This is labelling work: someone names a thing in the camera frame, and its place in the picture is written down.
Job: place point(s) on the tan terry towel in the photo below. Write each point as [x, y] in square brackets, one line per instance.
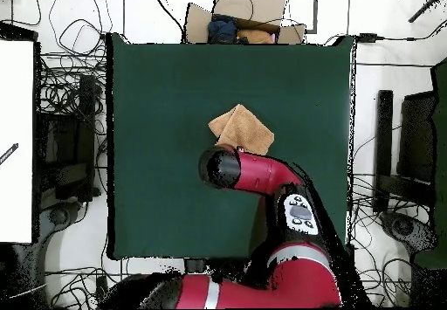
[244, 132]

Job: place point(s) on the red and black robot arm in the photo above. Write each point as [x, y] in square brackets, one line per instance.
[265, 173]

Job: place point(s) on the orange cloth item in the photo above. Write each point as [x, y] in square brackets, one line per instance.
[255, 37]

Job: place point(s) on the dark green table cloth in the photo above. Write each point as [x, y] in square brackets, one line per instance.
[157, 79]

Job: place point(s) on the dark blue garment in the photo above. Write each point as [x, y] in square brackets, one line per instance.
[221, 30]

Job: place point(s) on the brown cardboard box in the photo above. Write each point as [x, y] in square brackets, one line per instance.
[265, 6]

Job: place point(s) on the black upright bar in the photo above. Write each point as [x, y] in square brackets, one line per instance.
[384, 132]

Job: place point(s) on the black power strip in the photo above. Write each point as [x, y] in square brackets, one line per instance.
[101, 285]

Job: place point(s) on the black power adapter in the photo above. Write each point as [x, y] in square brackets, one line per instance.
[367, 38]

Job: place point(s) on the white board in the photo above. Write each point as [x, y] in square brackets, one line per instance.
[15, 114]

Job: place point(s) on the green cloth drape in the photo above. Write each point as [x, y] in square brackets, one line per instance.
[440, 149]

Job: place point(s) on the dark slim rod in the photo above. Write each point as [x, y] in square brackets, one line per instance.
[426, 6]

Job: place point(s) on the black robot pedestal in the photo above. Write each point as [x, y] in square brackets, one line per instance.
[195, 264]

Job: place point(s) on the black stand frame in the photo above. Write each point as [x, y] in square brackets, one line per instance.
[85, 132]

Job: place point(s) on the grey angled frame bar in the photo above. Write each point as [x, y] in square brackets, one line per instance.
[315, 9]

